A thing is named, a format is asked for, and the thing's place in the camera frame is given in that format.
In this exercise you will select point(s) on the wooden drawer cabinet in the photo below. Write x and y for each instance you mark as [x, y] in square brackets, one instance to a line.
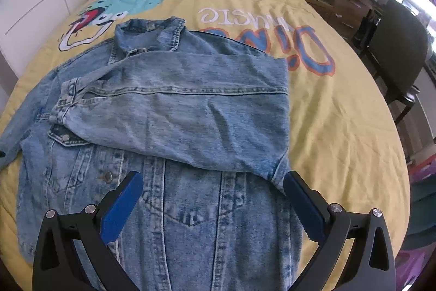
[347, 1]

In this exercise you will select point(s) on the bed with yellow cartoon cover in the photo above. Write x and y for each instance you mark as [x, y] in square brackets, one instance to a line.
[340, 113]

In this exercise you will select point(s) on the dark office chair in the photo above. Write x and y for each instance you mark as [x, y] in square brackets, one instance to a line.
[398, 49]

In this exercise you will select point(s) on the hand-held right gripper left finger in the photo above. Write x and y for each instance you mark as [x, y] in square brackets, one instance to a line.
[121, 205]

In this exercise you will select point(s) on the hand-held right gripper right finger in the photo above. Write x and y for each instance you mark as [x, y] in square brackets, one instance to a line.
[306, 209]

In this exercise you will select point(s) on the blue denim jeans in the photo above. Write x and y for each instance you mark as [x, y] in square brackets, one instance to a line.
[160, 141]

